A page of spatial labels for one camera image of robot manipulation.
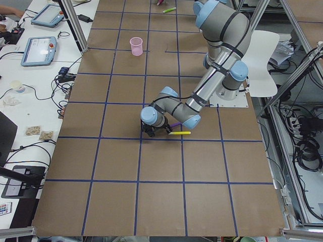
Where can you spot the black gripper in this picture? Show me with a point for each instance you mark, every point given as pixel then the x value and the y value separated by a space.
pixel 165 126

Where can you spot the purple marker pen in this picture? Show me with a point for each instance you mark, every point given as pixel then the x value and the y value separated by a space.
pixel 175 124

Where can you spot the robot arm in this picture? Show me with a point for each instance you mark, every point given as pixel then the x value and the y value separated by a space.
pixel 228 34

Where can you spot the pink mesh cup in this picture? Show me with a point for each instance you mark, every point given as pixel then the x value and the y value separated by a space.
pixel 136 46

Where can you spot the paper cup with lid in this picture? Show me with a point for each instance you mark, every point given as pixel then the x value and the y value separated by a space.
pixel 17 86

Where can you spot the yellow marker pen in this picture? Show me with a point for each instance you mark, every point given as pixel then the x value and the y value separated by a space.
pixel 180 133

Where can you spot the snack bag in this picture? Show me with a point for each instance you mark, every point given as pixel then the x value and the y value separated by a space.
pixel 46 135
pixel 33 130

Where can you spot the green marker pen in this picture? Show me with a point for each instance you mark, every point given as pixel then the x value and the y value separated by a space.
pixel 169 10

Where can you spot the white plastic chair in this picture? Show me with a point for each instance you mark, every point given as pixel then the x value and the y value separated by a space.
pixel 261 48

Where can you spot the black power adapter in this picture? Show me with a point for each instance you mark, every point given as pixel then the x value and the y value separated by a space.
pixel 84 18

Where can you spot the blue teach pendant near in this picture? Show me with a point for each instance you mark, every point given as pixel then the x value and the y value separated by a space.
pixel 39 51

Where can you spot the blue teach pendant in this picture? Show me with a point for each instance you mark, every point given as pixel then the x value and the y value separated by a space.
pixel 39 51
pixel 49 16

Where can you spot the blue teach pendant far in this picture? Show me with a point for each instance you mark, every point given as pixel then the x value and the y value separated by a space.
pixel 49 16

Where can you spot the remote control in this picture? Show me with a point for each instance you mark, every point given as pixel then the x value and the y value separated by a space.
pixel 5 208

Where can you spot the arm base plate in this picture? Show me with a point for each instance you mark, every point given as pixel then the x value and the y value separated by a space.
pixel 223 97

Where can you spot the aluminium frame post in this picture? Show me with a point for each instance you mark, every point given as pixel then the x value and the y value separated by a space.
pixel 74 25

